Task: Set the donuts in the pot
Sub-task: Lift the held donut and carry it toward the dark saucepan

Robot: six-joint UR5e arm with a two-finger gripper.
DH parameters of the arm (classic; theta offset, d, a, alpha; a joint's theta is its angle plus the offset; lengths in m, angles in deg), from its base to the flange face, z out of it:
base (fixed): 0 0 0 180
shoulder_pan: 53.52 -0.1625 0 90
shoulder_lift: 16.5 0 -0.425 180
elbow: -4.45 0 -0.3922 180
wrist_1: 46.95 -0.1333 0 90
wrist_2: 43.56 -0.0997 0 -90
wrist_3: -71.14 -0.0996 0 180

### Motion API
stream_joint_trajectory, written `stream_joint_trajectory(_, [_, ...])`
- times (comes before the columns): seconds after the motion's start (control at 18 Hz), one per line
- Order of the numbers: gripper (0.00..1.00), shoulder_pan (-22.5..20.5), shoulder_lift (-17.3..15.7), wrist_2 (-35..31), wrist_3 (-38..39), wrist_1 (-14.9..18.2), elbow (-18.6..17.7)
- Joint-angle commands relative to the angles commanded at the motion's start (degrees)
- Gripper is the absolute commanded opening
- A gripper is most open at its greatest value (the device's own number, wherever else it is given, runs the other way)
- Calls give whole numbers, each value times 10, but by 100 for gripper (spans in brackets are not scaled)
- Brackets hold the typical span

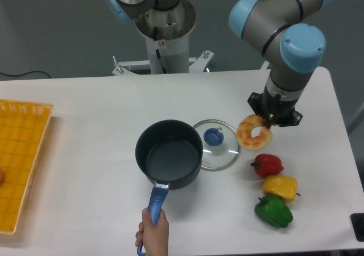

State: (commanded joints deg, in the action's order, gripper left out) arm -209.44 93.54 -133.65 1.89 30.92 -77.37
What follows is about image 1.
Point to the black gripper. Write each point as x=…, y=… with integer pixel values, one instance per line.
x=274, y=110

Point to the glazed orange donut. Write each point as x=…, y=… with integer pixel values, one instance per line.
x=244, y=133

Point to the dark pot with blue handle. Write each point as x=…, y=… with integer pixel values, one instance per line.
x=169, y=153

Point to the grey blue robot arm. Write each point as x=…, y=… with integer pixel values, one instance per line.
x=274, y=28

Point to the person's hand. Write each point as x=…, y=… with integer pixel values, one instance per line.
x=154, y=237

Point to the red bell pepper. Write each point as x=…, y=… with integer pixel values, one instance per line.
x=267, y=165

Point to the glass lid with blue knob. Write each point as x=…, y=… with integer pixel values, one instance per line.
x=220, y=146

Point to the yellow bell pepper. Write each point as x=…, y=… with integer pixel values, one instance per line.
x=282, y=186

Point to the green bell pepper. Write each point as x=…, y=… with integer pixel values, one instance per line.
x=274, y=211

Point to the black object at table edge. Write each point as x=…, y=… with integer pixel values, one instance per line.
x=357, y=220

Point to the yellow woven basket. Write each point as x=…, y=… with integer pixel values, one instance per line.
x=23, y=127

